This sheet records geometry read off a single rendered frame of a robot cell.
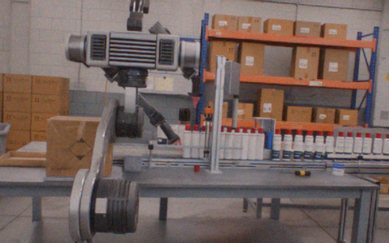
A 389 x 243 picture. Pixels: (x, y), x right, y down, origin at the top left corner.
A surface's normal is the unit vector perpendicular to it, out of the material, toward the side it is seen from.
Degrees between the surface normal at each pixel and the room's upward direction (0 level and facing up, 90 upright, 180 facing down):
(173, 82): 90
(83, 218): 95
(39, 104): 90
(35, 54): 90
